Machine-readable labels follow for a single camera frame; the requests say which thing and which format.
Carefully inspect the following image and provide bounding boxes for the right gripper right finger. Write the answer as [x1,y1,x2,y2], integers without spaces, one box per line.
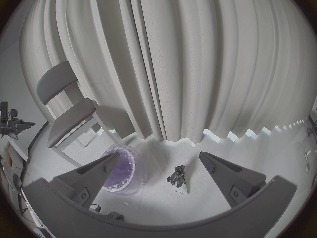
[199,151,266,209]

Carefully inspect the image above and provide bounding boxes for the clear printed wrapper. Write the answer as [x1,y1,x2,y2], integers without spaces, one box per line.
[171,182,190,195]

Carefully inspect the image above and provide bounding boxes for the grey padded white chair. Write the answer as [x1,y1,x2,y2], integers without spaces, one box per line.
[36,61,110,168]

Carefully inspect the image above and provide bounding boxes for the black plastic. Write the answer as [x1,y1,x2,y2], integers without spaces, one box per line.
[166,165,187,188]

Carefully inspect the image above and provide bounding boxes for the purple plastic bag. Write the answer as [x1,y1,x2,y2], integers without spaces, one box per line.
[100,144,148,196]

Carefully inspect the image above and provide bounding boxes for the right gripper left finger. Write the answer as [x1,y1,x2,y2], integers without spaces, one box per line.
[50,152,121,211]

